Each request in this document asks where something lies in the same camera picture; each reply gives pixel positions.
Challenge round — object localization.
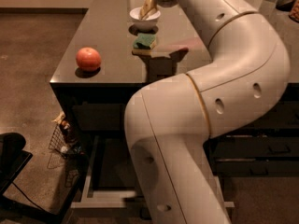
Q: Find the green and yellow sponge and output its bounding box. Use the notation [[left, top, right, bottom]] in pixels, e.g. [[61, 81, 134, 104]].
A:
[[132, 33, 156, 56]]

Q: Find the wire basket with items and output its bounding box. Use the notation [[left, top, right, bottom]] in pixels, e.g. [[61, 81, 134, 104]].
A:
[[50, 112, 83, 158]]

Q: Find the closed top drawer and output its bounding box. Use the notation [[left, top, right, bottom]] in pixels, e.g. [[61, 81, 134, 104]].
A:
[[73, 104, 125, 131]]

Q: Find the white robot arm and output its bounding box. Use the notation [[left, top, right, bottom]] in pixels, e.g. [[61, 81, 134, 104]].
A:
[[124, 0, 291, 224]]

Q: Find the black chair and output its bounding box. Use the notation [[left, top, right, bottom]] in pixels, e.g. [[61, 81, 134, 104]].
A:
[[0, 132, 82, 224]]

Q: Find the red apple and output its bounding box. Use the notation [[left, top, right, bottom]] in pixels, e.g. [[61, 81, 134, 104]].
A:
[[76, 47, 102, 72]]

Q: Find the dark drawer cabinet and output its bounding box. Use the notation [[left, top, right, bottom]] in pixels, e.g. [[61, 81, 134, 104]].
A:
[[50, 0, 299, 179]]

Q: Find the white bowl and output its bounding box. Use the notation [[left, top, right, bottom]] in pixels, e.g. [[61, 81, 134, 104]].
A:
[[129, 7, 161, 32]]

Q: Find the open middle drawer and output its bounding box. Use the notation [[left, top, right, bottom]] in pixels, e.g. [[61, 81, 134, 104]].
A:
[[72, 138, 230, 224]]

